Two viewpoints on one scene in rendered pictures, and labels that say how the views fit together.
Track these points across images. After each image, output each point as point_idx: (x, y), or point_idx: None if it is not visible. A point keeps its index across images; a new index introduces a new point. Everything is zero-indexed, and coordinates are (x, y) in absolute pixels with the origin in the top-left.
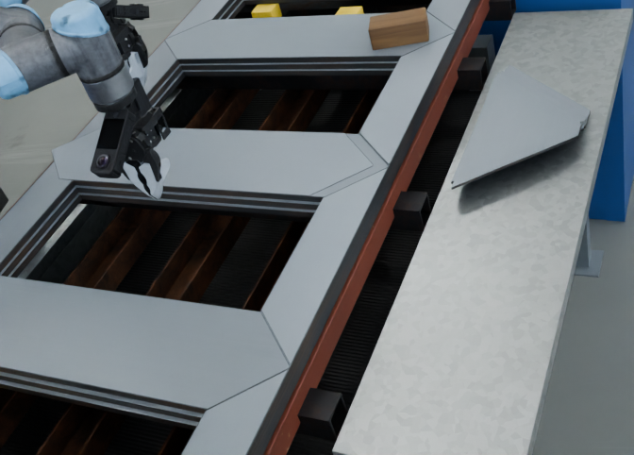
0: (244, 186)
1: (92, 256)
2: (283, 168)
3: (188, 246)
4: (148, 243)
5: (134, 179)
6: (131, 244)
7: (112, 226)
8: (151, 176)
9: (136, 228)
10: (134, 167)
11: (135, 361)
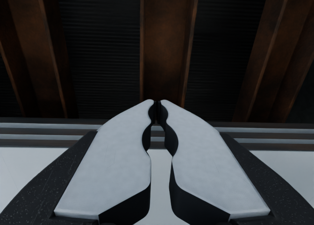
0: (50, 156)
1: (302, 61)
2: (16, 188)
3: (181, 88)
4: (239, 96)
5: (198, 134)
6: (253, 84)
7: (286, 107)
8: (103, 149)
9: (253, 103)
10: (177, 185)
11: None
